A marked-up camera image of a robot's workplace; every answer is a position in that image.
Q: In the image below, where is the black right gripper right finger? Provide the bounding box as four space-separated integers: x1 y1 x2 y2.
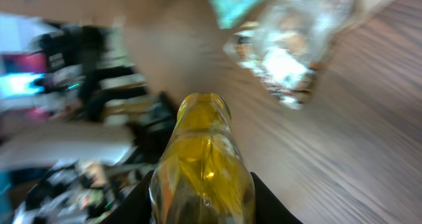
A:
251 172 302 224

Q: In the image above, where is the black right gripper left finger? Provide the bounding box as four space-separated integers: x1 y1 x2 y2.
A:
100 170 154 224

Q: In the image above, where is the yellow oil bottle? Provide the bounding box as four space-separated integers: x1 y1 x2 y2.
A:
149 93 256 224

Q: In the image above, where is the brown mixed nuts bag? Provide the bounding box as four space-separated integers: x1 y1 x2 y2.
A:
224 0 360 109

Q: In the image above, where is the green flushable wipes pack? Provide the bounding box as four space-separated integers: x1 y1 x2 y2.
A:
208 0 263 30

